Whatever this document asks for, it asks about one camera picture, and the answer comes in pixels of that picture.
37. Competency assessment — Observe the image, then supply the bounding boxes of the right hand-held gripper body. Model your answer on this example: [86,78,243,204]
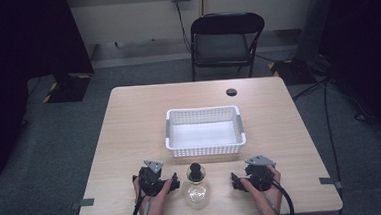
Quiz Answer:
[243,153,279,193]

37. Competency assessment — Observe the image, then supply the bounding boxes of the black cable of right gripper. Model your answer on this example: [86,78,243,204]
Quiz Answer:
[263,179,295,215]

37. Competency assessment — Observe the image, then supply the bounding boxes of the person's right hand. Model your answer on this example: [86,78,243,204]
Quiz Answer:
[238,164,284,215]

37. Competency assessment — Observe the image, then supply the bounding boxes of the grey tape strip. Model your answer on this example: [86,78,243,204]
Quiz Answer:
[318,175,344,191]
[71,198,95,210]

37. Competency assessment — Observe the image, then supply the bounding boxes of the clear glass flask black stopper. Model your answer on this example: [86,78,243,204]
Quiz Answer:
[179,161,214,211]

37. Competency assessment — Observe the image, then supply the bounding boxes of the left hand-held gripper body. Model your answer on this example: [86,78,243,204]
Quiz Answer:
[131,158,176,199]

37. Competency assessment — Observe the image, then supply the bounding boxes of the black floor cable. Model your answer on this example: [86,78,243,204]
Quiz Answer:
[290,75,343,186]

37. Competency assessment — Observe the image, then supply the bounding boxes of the black floor box yellow stripes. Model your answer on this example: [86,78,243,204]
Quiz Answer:
[267,57,321,87]

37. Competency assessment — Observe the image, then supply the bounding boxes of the black folding chair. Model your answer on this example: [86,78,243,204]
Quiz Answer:
[188,10,269,82]

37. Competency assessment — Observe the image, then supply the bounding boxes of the white plastic basket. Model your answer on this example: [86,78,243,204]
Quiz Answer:
[163,104,248,159]

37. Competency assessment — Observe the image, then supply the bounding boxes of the black cable from wall socket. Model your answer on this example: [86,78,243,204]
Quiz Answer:
[173,0,193,55]

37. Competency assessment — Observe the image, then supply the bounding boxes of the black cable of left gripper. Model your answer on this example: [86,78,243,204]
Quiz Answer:
[128,193,153,215]

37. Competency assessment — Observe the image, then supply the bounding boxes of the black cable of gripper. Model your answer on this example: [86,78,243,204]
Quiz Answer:
[263,179,295,215]
[128,193,153,215]

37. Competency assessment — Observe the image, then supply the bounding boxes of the person's left hand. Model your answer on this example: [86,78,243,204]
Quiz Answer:
[132,174,176,215]

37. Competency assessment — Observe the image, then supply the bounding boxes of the dark curtain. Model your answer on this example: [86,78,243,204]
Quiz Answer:
[291,0,381,157]
[0,0,102,182]

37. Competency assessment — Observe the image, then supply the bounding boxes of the black stand base yellow stripes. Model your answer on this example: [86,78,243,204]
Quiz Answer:
[40,70,95,105]

